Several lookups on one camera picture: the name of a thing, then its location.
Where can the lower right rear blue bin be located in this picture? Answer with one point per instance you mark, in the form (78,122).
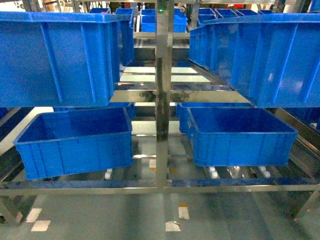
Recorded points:
(182,110)

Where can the blue bin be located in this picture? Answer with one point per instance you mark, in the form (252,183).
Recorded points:
(231,136)
(55,59)
(62,143)
(273,60)
(130,107)
(182,110)

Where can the lower left rear blue bin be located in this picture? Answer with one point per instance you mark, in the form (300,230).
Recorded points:
(130,107)

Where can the upper left blue bin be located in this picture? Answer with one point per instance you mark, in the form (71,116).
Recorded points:
(55,59)

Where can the upper right blue bin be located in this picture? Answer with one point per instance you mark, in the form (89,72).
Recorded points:
(273,60)

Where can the stainless steel rack post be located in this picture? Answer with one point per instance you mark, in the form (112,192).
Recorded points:
(163,72)

